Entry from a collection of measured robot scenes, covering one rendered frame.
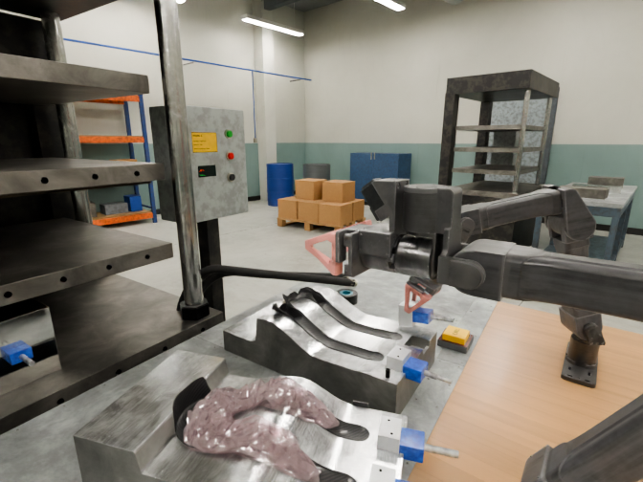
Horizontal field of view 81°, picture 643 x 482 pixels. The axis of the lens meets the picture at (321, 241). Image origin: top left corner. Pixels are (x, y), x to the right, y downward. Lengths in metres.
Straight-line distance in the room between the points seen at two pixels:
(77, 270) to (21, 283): 0.12
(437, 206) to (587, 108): 6.78
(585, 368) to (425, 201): 0.79
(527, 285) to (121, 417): 0.65
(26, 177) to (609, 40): 7.11
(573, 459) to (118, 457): 0.62
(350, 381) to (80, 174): 0.83
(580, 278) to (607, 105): 6.76
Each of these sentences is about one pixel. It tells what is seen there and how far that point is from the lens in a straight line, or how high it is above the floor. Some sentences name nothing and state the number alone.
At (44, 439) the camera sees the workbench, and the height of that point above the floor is 0.80.
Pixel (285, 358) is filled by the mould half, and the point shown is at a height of 0.85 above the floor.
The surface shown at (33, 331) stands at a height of 0.91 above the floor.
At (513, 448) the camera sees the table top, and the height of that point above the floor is 0.80.
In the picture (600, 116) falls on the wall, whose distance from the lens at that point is 7.21.
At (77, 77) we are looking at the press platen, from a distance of 1.19.
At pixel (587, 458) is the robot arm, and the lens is 0.58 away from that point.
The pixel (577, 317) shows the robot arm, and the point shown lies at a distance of 1.11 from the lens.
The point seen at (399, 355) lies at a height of 0.92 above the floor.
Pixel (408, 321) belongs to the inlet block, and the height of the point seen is 0.92.
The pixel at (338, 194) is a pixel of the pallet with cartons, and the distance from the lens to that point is 5.71.
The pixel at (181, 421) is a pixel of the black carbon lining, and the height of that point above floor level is 0.87.
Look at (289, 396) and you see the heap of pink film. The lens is 0.73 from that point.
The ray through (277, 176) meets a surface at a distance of 7.95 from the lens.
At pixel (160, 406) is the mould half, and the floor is 0.91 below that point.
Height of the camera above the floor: 1.36
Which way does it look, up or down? 15 degrees down
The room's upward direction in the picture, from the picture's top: straight up
